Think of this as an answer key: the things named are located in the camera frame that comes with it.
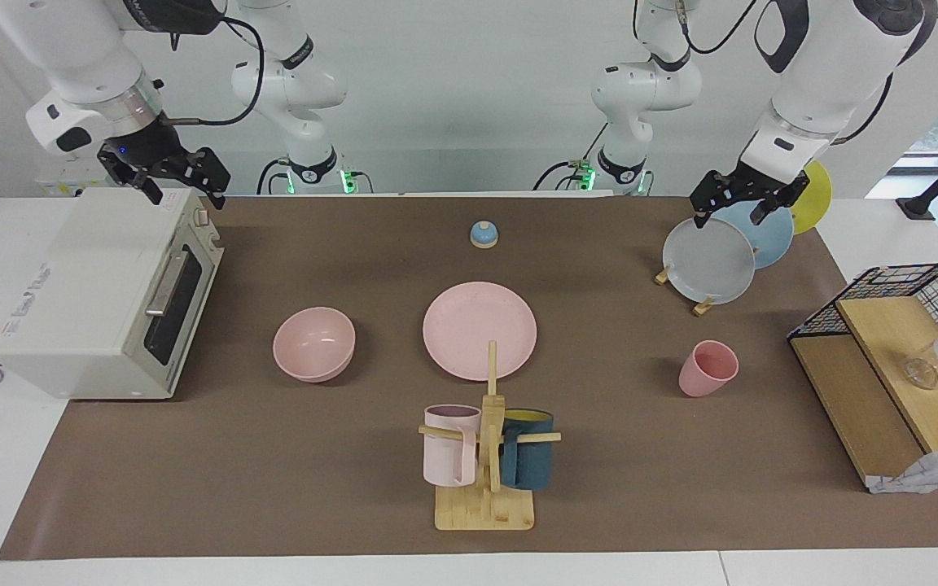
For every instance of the white toaster oven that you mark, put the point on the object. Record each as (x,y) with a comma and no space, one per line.
(86,293)

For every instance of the white patterned cloth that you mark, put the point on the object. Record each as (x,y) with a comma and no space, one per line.
(933,472)

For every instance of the pale pink mug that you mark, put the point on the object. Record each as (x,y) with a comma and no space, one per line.
(449,448)

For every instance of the dark teal mug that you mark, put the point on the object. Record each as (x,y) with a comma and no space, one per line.
(528,460)

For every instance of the brown table mat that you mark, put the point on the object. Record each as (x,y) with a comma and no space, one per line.
(273,472)

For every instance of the wooden plate rack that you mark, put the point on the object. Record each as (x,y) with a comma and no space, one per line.
(703,308)

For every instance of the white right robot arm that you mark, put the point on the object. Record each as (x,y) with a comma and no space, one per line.
(290,81)

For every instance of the wooden mug tree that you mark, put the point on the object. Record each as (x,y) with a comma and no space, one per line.
(485,509)

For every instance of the yellow plate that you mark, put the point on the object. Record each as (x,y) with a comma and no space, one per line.
(815,199)

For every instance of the pink plate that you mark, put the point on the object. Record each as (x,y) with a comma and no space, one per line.
(469,325)

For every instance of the grey plate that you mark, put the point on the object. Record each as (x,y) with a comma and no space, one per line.
(709,260)

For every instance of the pink cup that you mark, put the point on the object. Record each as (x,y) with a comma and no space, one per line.
(705,370)

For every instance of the clear glass cup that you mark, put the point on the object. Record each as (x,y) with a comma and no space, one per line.
(921,373)

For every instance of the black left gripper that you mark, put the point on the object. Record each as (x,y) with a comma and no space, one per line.
(742,185)

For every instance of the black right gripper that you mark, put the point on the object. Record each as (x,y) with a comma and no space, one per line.
(151,155)

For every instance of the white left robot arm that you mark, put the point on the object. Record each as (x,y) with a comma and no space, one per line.
(640,89)

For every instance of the pink bowl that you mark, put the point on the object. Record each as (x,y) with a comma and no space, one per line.
(314,346)

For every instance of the small blue call bell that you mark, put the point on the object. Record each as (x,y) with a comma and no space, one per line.
(484,234)

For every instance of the light blue plate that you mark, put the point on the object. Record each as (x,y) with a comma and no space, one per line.
(770,236)

